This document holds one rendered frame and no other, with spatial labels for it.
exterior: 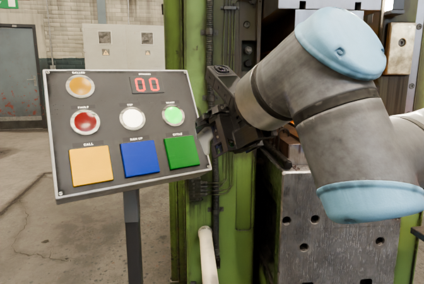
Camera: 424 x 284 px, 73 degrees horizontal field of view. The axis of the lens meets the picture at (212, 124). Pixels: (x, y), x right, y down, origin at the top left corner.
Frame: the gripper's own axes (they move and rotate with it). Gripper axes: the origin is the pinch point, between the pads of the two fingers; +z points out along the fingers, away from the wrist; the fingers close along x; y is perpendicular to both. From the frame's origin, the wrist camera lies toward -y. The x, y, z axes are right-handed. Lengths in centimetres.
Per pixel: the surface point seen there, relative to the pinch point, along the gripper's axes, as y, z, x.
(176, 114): -8.5, 10.9, -0.1
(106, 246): 24, 177, -2
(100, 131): -6.0, 11.1, -18.2
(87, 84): -17.1, 10.9, -19.4
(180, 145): -0.5, 10.4, -1.0
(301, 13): -29.5, -5.4, 36.1
